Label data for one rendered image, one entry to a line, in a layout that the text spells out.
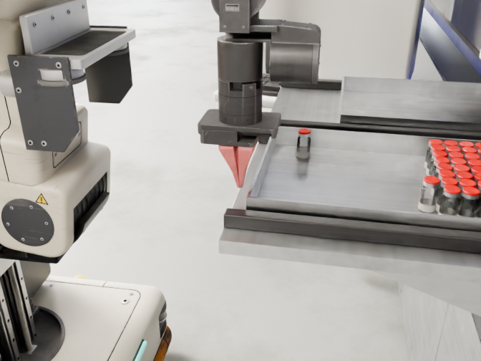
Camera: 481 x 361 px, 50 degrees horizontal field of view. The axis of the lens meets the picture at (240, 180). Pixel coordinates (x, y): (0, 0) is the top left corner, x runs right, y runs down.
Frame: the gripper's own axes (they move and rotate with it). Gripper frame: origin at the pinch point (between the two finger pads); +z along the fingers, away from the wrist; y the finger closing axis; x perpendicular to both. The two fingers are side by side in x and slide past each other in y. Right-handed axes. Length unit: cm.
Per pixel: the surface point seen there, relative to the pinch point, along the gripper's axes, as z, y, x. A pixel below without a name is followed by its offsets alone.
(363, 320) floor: 90, 29, 79
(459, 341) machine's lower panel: 39, 39, 17
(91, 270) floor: 90, -76, 89
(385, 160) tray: 2.5, 21.1, 16.4
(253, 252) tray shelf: 4.1, 3.6, -11.1
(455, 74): 4, 44, 81
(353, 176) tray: 2.6, 15.8, 9.4
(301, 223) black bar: 1.0, 9.2, -8.2
